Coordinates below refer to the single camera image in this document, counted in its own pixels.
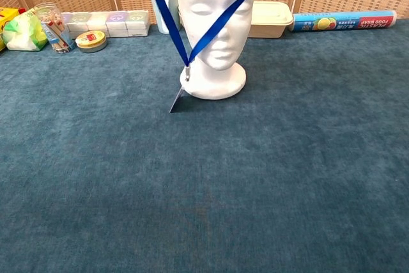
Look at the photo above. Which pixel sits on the clear jar with sticks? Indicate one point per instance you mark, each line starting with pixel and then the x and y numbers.
pixel 54 27

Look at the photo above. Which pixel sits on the white measuring cup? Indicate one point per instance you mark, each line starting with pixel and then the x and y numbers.
pixel 156 7

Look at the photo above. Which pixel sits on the round tin red label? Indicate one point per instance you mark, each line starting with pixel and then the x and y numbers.
pixel 91 41

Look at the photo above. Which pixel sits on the green white plastic bag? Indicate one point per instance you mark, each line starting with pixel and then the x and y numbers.
pixel 24 30

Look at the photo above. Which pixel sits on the beige lidded lunch box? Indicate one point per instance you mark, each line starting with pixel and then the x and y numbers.
pixel 271 20

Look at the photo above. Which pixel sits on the blue plastic wrap roll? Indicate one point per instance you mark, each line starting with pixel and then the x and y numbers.
pixel 345 22

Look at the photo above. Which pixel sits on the white foam mannequin head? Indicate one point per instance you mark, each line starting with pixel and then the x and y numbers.
pixel 217 78

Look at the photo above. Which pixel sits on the white plastic ID badge card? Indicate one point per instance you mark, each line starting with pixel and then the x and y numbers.
pixel 177 102

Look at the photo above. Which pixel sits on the pastel tissue multipack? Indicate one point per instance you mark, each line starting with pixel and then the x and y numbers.
pixel 118 23

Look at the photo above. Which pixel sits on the teal table cloth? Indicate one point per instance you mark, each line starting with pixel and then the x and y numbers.
pixel 96 190

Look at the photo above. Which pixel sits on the yellow snack box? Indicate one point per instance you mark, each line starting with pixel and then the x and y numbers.
pixel 8 15

